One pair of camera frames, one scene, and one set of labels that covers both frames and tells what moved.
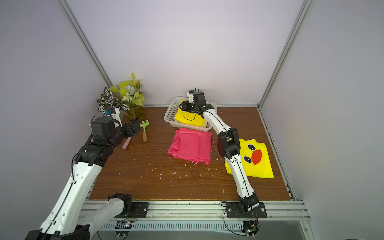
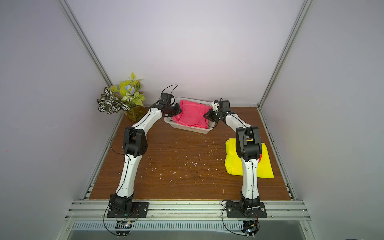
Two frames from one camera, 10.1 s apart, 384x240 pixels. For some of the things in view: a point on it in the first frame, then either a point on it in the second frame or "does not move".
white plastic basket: [173, 104] does not move
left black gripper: [135, 128] → [178, 110]
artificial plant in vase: [125, 97] does not move
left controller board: [123, 225] does not move
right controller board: [251, 227] does not move
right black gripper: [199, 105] → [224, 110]
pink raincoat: [191, 145] → [192, 114]
